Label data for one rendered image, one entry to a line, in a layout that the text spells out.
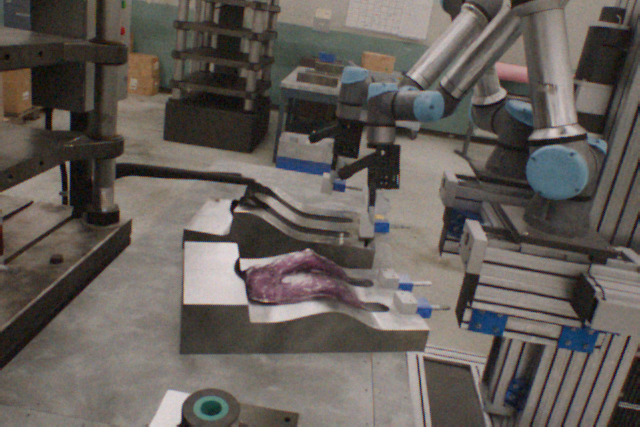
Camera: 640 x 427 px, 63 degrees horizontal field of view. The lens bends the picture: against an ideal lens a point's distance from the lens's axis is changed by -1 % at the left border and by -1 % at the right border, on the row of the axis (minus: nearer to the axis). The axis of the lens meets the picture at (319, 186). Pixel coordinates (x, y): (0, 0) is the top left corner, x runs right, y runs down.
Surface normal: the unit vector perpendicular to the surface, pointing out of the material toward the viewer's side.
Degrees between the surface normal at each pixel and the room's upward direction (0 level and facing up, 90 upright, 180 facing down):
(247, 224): 90
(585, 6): 90
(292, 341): 90
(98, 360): 0
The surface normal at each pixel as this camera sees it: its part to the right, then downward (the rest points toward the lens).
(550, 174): -0.56, 0.29
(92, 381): 0.15, -0.94
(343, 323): 0.22, 0.33
